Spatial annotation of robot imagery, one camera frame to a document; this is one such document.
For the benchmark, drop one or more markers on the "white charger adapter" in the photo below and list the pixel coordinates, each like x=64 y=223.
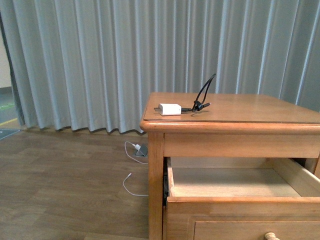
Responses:
x=168 y=109

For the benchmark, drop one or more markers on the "wooden drawer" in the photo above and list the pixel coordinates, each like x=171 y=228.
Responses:
x=238 y=198

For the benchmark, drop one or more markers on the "grey pop-up floor socket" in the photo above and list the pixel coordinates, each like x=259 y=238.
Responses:
x=143 y=152

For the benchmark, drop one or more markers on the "wooden nightstand cabinet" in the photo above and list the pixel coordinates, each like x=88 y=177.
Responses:
x=233 y=126

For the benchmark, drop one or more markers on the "grey pleated curtain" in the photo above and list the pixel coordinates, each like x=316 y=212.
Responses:
x=93 y=63

